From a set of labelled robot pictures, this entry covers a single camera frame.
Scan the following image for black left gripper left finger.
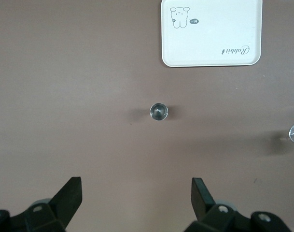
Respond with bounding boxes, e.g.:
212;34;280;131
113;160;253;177
0;176;83;232

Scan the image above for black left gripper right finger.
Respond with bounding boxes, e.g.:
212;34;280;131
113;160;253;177
185;178;294;232

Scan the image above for small steel measuring cup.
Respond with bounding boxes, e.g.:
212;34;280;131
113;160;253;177
149;102;168;121

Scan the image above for brown table cover mat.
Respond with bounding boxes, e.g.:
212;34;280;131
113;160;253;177
0;0;294;232

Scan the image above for cream rabbit print tray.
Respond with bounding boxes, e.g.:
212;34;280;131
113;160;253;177
161;0;263;68

